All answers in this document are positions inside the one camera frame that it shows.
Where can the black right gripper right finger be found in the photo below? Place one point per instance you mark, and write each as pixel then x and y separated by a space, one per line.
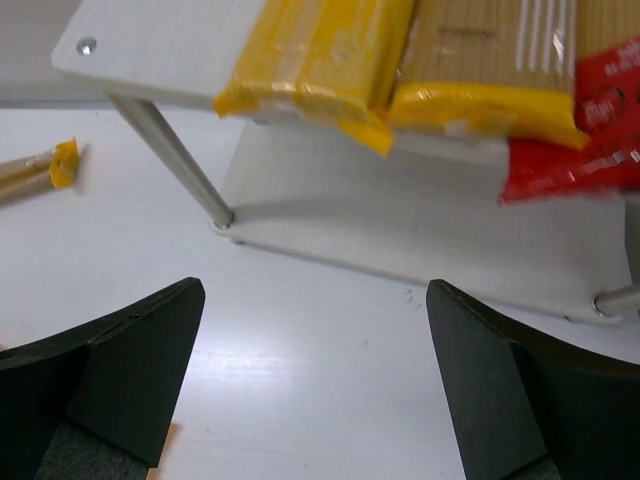
pixel 526 405

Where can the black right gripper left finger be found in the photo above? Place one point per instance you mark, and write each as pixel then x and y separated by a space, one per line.
pixel 96 401

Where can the yellow pasta bag with barcode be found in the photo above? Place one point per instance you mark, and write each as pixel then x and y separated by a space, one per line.
pixel 329 62

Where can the white two-tier shelf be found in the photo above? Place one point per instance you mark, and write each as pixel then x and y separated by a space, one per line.
pixel 426 211

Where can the yellow pasta bag far left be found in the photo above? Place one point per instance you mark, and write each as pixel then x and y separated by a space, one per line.
pixel 26 177

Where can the yellow pasta bag on shelf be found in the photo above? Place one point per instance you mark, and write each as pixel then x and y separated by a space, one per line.
pixel 490 68

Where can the red pasta bag left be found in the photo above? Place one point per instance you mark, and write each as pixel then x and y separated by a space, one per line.
pixel 607 110

